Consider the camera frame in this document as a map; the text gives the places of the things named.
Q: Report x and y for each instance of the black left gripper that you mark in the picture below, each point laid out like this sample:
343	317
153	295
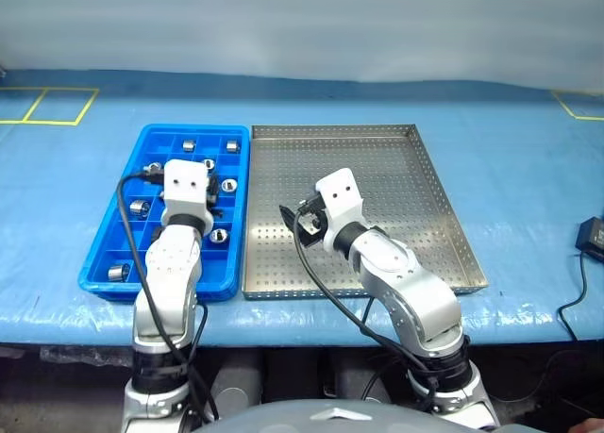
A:
213	188

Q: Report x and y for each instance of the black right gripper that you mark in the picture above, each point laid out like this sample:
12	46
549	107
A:
315	206

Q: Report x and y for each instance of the small silver metal roller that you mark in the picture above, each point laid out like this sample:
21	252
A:
118	272
152	168
209	162
140	208
189	145
231	145
229	186
218	235

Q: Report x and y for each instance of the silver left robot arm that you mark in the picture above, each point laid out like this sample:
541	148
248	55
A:
172	263

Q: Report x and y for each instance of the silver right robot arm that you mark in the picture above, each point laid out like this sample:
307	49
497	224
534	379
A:
406	282

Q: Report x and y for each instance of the blue plastic compartment tray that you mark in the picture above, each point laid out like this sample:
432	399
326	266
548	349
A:
108	235

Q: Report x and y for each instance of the perforated steel tray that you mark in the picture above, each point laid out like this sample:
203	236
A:
401	178

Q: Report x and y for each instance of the dark grey rounded housing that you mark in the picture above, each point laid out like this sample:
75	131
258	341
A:
236	381

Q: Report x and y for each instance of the grey robot torso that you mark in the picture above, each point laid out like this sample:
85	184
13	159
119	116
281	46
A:
330	421

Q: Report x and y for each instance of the blue plastic table cover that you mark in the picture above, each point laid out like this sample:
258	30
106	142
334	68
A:
495	169

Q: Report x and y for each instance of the black power adapter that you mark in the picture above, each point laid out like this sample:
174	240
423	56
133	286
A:
592	239

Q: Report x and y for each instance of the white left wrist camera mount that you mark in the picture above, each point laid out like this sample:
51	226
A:
186	192

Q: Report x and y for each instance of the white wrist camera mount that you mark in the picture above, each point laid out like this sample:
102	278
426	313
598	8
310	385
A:
342	197
186	192

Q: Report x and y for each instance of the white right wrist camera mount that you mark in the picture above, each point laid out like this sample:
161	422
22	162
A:
342	197

